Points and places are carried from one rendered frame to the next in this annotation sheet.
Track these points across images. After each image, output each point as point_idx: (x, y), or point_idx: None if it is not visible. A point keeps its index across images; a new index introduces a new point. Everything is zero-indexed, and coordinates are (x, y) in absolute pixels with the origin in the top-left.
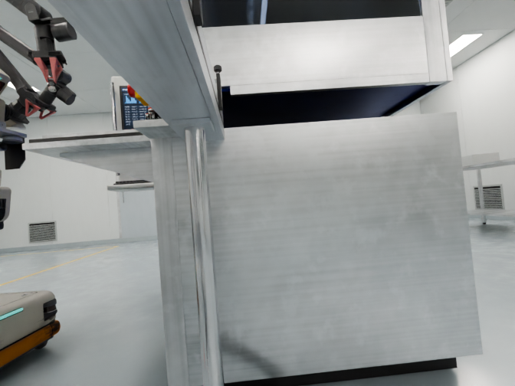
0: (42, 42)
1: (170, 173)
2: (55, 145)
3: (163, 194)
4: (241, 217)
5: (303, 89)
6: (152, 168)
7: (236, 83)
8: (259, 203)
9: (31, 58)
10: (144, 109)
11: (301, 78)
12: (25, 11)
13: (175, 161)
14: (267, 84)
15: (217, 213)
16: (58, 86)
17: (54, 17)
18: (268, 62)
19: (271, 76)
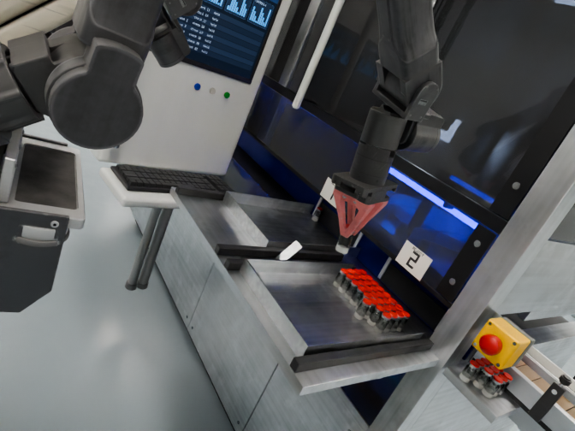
0: (388, 165)
1: (428, 402)
2: (343, 383)
3: (408, 422)
4: (442, 428)
5: (560, 315)
6: (418, 400)
7: (536, 309)
8: (460, 414)
9: (347, 184)
10: (204, 14)
11: (566, 305)
12: (413, 92)
13: (440, 390)
14: (548, 310)
15: (430, 428)
16: (168, 23)
17: (430, 114)
18: (566, 289)
19: (557, 303)
